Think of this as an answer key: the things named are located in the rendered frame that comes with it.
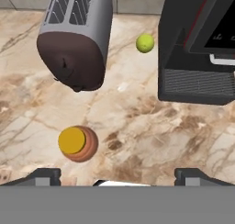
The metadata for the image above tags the black coffee machine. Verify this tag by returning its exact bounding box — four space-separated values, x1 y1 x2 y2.
157 0 235 106

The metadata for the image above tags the honey bottle with yellow cap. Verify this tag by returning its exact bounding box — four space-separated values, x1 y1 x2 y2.
58 125 99 163

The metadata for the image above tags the grey and brown toaster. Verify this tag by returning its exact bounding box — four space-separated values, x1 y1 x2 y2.
36 0 114 93

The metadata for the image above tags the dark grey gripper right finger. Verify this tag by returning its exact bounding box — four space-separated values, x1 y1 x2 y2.
173 168 234 186

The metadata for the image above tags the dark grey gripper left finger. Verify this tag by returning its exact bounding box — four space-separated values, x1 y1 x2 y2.
0 168 62 186

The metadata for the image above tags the white and black bar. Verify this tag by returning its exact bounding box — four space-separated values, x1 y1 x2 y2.
93 179 151 187

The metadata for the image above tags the green lime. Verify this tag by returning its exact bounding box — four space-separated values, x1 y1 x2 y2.
135 33 155 54

